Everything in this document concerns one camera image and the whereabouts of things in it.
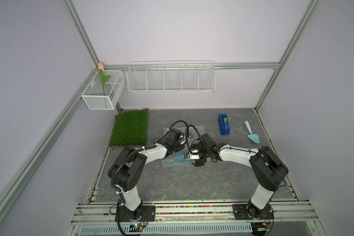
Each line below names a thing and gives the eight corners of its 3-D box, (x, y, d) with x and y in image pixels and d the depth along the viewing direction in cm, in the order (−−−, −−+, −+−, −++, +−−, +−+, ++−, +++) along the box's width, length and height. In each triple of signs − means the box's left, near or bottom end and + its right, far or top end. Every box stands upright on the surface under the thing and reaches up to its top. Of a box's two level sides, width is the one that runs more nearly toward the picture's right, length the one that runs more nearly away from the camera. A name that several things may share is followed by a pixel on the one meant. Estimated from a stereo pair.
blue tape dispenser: (220, 136, 107) (222, 130, 101) (217, 120, 116) (219, 114, 111) (229, 136, 107) (231, 130, 101) (225, 120, 116) (227, 114, 111)
